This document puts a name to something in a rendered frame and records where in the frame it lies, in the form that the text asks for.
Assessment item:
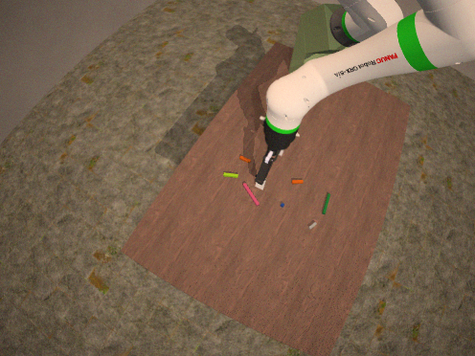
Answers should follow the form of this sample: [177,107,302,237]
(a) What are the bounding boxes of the pink rod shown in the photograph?
[243,183,260,206]

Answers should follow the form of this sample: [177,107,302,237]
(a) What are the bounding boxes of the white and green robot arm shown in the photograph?
[260,0,475,145]

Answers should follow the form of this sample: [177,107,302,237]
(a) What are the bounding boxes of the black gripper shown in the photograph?
[255,137,290,189]

